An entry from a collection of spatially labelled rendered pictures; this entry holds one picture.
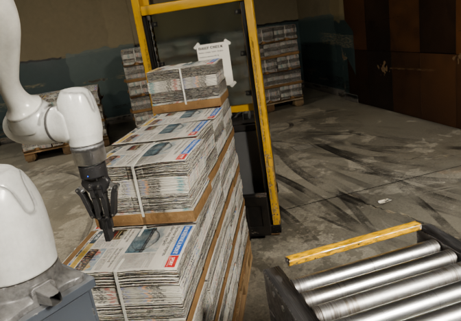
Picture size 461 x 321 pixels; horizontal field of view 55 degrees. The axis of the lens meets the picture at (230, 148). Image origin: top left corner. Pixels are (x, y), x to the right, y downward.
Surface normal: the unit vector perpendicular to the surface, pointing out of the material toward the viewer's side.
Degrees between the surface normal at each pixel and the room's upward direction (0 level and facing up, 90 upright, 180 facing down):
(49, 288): 7
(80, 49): 90
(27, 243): 90
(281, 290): 0
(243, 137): 90
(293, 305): 0
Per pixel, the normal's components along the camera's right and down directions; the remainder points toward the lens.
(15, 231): 0.60, 0.07
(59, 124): -0.37, 0.29
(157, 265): -0.14, -0.95
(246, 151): -0.13, 0.29
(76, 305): 0.77, 0.07
